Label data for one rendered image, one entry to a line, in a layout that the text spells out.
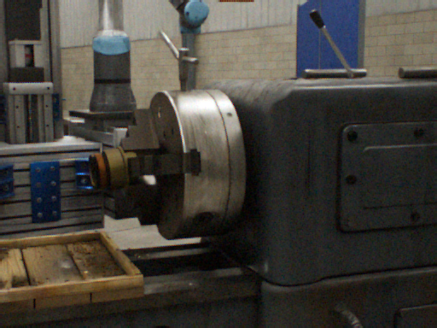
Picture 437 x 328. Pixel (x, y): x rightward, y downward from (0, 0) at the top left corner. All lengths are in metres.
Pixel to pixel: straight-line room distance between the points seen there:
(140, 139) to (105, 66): 0.64
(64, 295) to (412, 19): 12.19
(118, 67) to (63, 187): 0.40
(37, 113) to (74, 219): 0.35
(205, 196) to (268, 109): 0.20
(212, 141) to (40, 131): 0.88
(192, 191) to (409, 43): 11.98
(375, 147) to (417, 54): 11.67
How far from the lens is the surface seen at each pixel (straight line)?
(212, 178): 1.18
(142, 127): 1.33
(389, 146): 1.30
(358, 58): 6.23
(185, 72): 1.28
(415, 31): 13.00
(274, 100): 1.17
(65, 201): 1.88
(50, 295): 1.13
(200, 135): 1.18
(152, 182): 1.31
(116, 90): 1.91
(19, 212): 1.85
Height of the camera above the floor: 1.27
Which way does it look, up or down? 8 degrees down
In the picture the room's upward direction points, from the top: 1 degrees counter-clockwise
